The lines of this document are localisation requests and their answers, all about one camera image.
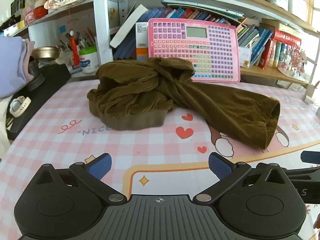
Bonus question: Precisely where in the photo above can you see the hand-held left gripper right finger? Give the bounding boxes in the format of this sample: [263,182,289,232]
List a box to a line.
[192,152,290,205]

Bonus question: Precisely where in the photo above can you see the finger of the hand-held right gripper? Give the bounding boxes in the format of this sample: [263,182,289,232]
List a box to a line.
[301,151,320,164]
[281,166,320,181]

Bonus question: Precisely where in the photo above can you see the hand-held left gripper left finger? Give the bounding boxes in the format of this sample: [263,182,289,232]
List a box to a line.
[34,152,128,205]

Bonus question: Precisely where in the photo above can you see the olive brown corduroy pants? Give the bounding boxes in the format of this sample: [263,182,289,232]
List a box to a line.
[87,57,281,150]

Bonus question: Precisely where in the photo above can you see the colourful acrylic ornament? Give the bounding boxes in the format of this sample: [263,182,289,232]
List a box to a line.
[279,46,309,77]

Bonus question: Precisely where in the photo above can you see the white smartwatch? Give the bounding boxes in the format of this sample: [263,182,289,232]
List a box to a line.
[9,96,32,118]

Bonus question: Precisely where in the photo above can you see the dark round disc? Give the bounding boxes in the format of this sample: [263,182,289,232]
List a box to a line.
[25,72,46,91]

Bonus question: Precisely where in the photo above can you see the white jar with green lid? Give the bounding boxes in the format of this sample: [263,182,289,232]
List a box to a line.
[79,46,99,74]

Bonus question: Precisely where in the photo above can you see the pink toy learning tablet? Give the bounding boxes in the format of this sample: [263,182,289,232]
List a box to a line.
[147,18,241,83]

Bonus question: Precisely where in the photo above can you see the small white box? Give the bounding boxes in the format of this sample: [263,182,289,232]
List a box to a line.
[239,46,252,68]

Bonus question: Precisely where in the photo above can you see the red boxed book set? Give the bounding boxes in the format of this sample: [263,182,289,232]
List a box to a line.
[257,29,302,69]

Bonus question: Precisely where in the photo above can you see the red tassel ornament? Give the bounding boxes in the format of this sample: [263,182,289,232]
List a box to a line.
[70,30,79,67]

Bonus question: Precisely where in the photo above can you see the brass bowl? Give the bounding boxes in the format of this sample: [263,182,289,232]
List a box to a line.
[31,46,60,62]

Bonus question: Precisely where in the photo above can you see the orange and white box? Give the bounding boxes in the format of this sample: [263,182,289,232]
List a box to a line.
[136,22,150,61]

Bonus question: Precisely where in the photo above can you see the bundle of pens and pencils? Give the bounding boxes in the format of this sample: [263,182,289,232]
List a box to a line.
[56,26,97,53]

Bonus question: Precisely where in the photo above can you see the row of thin leaning books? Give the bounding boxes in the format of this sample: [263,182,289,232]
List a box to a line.
[236,17,274,68]

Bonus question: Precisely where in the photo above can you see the lilac cloth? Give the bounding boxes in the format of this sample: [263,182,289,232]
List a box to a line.
[0,36,35,99]

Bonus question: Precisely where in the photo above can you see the thick white book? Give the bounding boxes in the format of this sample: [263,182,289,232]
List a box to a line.
[109,4,149,48]

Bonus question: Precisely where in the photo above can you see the row of dark blue books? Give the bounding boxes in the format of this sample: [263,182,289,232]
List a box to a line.
[112,6,238,60]

